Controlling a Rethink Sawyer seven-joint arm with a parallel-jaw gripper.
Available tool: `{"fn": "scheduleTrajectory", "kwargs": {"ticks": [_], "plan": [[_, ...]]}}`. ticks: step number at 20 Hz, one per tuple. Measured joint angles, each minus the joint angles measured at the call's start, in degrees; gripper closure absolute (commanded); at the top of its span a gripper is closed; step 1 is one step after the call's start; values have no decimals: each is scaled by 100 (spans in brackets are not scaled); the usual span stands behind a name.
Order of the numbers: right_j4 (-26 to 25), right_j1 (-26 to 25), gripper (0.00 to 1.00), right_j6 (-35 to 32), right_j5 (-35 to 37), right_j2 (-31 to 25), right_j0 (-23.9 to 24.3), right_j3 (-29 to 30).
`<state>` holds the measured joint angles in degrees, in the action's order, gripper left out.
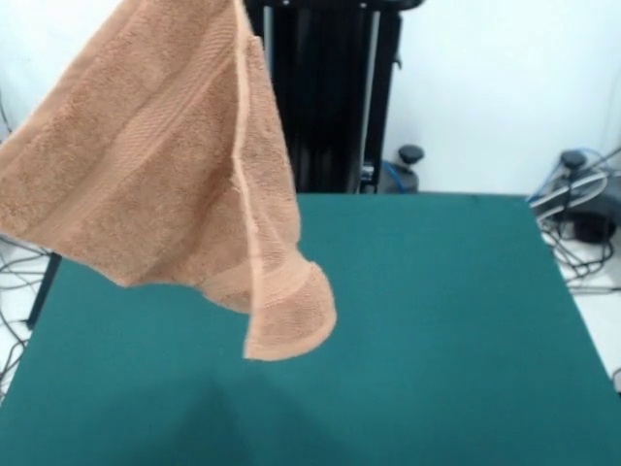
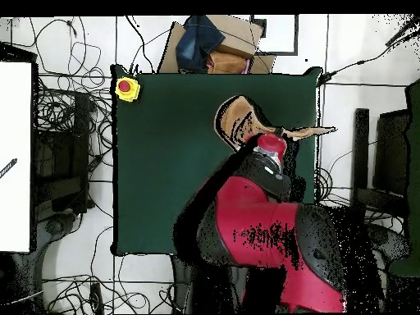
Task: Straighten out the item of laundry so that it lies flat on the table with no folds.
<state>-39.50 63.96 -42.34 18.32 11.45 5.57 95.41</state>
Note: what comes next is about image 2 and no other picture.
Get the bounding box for tan terry towel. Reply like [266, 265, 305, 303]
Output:
[213, 94, 338, 153]

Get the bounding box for black flat bar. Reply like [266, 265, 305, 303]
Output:
[352, 107, 371, 198]

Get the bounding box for brown folded cloth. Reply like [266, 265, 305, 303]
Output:
[207, 51, 249, 75]

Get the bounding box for dark green table cloth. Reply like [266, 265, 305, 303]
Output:
[111, 63, 324, 257]

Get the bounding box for brown cardboard box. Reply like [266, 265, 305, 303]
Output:
[157, 14, 276, 75]

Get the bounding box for black panel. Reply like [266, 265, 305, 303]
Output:
[372, 108, 411, 196]

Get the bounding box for blue jeans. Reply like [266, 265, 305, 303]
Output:
[175, 14, 226, 74]

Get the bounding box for dark green fabric panel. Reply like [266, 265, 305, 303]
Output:
[404, 77, 420, 276]

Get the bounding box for yellow emergency stop button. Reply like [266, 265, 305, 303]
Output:
[114, 75, 142, 103]

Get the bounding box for dark grey stand base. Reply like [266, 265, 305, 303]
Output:
[367, 221, 413, 267]
[30, 211, 83, 314]

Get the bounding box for black equipment rack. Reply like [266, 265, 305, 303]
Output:
[32, 91, 96, 224]

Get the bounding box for black round knob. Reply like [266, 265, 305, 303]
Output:
[45, 218, 65, 235]

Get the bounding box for black power strip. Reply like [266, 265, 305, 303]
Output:
[89, 281, 105, 315]

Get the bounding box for white panel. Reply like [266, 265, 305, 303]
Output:
[0, 61, 33, 253]

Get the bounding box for striped black rod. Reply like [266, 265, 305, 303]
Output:
[0, 157, 18, 180]

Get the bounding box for black cable tangle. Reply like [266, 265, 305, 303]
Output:
[42, 226, 185, 315]
[313, 165, 406, 231]
[29, 16, 114, 185]

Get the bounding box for black cable with connector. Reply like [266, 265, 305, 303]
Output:
[316, 29, 420, 87]

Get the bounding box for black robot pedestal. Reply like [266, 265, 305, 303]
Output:
[170, 253, 250, 314]

